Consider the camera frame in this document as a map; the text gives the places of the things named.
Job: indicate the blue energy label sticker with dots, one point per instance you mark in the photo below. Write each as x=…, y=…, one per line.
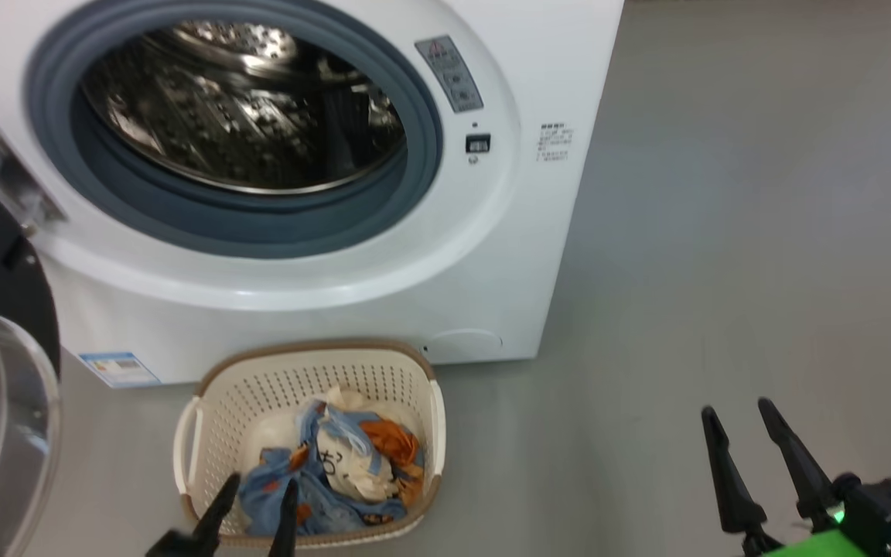
x=119, y=369

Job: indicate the grey warning label sticker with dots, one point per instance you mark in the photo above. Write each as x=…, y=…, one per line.
x=449, y=73

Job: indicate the small black text sticker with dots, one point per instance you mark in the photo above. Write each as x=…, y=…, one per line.
x=555, y=141

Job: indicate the white front-load washing machine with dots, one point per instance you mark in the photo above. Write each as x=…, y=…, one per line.
x=492, y=255

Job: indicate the black door latch slot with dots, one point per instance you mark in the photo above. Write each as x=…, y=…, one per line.
x=478, y=144

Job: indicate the cream perforated laundry basket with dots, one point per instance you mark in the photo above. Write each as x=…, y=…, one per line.
x=275, y=383

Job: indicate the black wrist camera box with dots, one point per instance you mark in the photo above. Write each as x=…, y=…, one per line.
x=886, y=510

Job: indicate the stainless steel washing machine drum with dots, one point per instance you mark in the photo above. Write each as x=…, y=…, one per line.
x=244, y=116

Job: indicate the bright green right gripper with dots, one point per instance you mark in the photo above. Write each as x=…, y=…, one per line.
x=817, y=548

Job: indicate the blue garment with orange print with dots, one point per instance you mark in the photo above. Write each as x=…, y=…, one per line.
x=283, y=483

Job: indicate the round filter cover panel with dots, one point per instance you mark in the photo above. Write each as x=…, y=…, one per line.
x=465, y=346

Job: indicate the metal door hinge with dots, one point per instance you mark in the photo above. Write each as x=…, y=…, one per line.
x=12, y=178

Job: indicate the grey rubber door gasket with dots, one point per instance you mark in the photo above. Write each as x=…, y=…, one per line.
x=260, y=224

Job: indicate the cream garment with black print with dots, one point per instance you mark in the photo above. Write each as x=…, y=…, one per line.
x=349, y=464

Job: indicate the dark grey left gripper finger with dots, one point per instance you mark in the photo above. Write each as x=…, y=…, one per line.
x=209, y=522
x=285, y=526

